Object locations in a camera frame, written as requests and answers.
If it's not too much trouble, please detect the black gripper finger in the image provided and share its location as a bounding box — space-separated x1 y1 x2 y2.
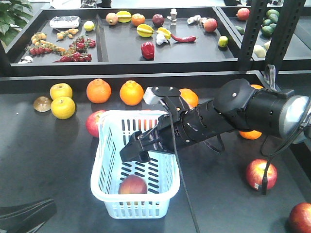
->
0 199 57 233

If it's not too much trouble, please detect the white garlic bulb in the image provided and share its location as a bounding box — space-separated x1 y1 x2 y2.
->
155 33 168 45

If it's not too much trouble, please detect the red apple edge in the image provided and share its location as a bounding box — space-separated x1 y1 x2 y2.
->
289 202 311 233

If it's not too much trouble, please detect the yellow starfruit front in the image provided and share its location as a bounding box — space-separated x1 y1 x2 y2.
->
137 23 154 38

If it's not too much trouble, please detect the small orange fruit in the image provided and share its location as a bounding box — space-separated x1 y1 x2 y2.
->
239 130 262 140

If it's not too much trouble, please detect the orange back left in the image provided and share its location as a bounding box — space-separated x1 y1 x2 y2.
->
86 79 112 104

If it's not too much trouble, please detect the red chili pepper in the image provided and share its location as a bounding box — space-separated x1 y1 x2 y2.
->
171 34 197 43

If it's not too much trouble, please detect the grapefruit orange fruit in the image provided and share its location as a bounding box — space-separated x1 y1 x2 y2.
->
179 88 199 108

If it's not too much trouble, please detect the red apple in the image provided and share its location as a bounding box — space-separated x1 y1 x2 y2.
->
119 174 147 194
85 110 106 138
245 159 277 191

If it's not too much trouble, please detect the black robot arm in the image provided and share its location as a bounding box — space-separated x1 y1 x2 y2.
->
120 79 311 163

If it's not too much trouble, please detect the yellow apple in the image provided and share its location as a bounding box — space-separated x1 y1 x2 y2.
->
51 97 76 119
50 83 73 100

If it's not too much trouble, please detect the orange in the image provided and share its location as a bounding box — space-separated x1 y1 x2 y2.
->
86 79 112 104
120 80 144 106

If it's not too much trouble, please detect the black wooden produce stand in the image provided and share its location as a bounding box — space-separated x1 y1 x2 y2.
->
0 0 311 233

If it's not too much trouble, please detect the white digital scale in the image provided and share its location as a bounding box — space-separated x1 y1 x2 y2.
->
50 16 81 29

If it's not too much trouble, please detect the red bell pepper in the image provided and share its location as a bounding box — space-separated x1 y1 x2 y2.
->
140 41 155 60

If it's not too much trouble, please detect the black camera cable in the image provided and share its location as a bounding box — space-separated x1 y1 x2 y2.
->
159 97 201 233

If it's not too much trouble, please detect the green potted plant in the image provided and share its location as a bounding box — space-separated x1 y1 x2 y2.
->
0 0 33 47

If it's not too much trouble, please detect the yellow apple front left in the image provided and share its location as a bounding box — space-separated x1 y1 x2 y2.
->
51 97 76 119

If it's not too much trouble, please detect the light blue plastic basket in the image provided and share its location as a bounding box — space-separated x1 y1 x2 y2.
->
90 110 180 219

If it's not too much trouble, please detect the red tomato fruit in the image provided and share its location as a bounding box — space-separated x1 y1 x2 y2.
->
236 8 250 21

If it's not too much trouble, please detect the yellow apple back left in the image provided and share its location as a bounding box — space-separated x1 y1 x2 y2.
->
50 83 73 100

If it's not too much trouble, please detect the red apple behind basket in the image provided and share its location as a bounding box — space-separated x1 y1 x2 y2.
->
85 110 106 138

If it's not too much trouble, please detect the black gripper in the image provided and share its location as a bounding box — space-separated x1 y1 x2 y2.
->
120 96 192 162

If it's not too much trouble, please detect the orange back middle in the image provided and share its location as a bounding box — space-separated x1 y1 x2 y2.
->
120 80 144 106

